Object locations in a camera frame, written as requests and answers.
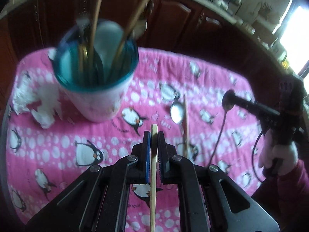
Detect pale wooden chopstick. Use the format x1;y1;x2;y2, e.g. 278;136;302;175
150;124;158;232

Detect dark steel spoon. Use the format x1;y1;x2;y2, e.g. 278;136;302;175
207;90;235;166

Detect thick wooden chopstick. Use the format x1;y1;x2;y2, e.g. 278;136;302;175
183;94;190;158

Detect shiny steel spoon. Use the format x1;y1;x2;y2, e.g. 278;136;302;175
170;100;185;136

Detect white ceramic spoon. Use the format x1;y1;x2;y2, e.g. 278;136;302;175
94;19;123;73

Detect steel fork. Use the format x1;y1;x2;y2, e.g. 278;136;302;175
76;14;90;81

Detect right hand white glove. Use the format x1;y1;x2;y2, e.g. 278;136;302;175
258;129;299;176

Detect pink penguin towel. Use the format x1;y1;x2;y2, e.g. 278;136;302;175
6;48;263;223

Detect white floral utensil cup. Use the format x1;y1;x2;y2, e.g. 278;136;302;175
52;25;139;123

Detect dark wood lower cabinets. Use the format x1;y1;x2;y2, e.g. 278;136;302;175
1;0;285;106

